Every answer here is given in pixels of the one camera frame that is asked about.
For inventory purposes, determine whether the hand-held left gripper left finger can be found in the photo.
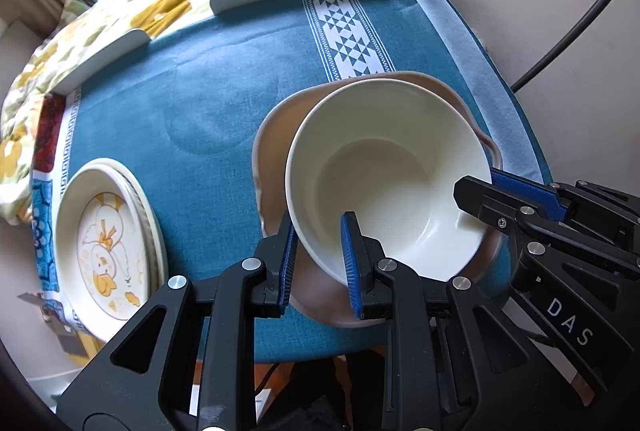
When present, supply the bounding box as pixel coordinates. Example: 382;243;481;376
56;210;300;431

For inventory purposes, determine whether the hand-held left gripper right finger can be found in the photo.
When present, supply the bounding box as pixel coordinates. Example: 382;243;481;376
340;211;558;431

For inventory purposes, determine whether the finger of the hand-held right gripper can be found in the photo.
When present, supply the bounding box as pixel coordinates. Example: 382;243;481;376
453;175;540;253
491;167;602;225

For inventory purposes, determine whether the white bowl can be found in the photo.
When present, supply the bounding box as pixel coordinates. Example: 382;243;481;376
285;78;493;284

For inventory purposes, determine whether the pinkish brown dish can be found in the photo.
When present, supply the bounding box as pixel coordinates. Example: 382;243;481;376
251;71;505;329

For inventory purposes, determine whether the large white plate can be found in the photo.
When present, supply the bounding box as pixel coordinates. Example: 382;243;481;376
52;157;169;344

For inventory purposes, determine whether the blue patterned tablecloth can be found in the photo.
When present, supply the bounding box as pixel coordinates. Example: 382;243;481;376
30;0;553;364

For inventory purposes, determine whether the duck print plate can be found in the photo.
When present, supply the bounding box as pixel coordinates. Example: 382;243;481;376
54;159;151;322

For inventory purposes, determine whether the green floral pillow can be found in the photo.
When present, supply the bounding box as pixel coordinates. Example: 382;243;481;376
59;0;88;30

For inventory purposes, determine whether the grey bed cushion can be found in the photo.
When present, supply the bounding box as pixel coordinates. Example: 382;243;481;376
0;18;46;62

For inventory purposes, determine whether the thick black cable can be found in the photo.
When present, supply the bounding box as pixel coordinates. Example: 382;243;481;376
510;0;633;94

